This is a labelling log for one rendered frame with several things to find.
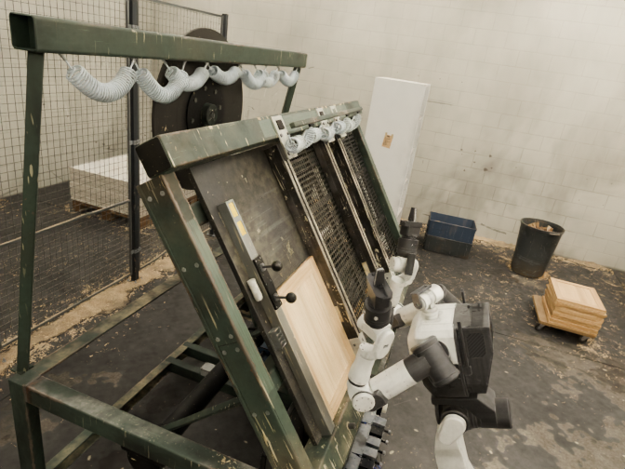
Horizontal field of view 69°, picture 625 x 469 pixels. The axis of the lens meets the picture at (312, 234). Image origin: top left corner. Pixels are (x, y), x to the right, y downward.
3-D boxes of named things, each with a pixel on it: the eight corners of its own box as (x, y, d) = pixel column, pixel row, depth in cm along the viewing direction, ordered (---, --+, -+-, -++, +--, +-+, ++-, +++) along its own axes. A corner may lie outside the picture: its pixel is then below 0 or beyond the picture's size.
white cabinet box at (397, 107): (389, 250, 580) (425, 85, 504) (346, 239, 595) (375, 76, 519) (396, 235, 635) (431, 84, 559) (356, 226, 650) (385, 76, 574)
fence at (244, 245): (322, 435, 171) (331, 435, 169) (216, 206, 155) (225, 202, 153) (325, 426, 175) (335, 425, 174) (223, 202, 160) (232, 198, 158)
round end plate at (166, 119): (161, 208, 208) (164, 20, 178) (151, 206, 210) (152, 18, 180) (243, 176, 279) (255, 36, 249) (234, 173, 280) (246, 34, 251)
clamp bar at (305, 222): (353, 365, 212) (402, 356, 202) (250, 127, 192) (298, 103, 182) (359, 354, 221) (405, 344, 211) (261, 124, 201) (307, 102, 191)
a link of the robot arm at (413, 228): (428, 223, 200) (424, 249, 201) (411, 221, 207) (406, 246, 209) (410, 221, 192) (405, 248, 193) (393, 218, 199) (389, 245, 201)
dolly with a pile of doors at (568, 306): (592, 348, 426) (609, 312, 411) (534, 332, 440) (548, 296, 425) (579, 317, 481) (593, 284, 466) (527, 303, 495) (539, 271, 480)
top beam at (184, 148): (148, 180, 130) (173, 167, 126) (132, 147, 128) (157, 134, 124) (350, 118, 326) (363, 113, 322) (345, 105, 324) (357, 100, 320)
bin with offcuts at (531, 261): (551, 285, 551) (568, 235, 527) (506, 274, 564) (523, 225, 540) (545, 269, 597) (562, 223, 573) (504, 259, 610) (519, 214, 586)
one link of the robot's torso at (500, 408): (511, 415, 181) (505, 377, 177) (513, 437, 170) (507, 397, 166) (441, 413, 192) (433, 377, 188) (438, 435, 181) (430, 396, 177)
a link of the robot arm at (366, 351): (365, 317, 149) (353, 350, 154) (384, 333, 143) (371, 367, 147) (378, 314, 153) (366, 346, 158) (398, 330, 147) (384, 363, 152)
